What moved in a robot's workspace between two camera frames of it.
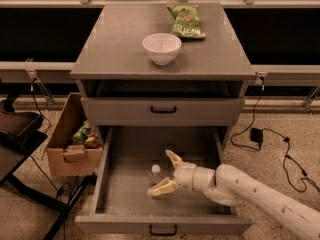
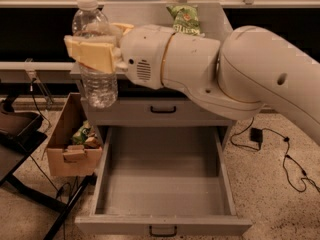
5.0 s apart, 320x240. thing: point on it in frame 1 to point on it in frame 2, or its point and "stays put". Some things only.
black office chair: x=21 y=133 stays put
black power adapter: x=256 y=135 stays put
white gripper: x=183 y=175 to x=144 y=52
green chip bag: x=186 y=22 stays put
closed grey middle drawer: x=159 y=111 stays put
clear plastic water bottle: x=155 y=176 to x=98 y=87
